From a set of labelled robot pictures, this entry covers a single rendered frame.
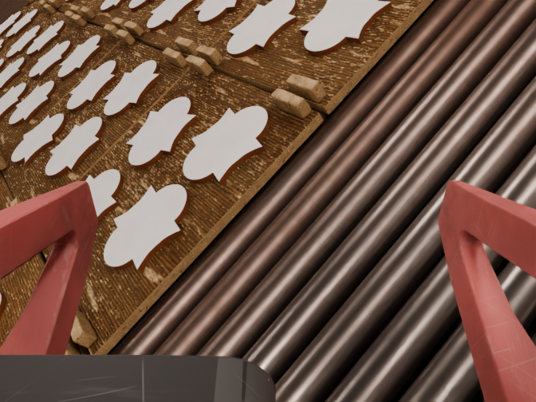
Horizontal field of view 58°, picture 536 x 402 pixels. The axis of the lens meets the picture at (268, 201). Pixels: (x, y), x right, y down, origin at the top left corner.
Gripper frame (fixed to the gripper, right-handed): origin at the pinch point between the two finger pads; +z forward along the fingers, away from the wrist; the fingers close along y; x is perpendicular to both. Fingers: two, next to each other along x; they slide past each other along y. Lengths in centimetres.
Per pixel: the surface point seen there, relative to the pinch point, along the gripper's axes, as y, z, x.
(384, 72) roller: -15, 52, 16
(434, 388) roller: -13.2, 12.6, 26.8
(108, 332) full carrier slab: 19, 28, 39
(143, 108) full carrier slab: 23, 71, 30
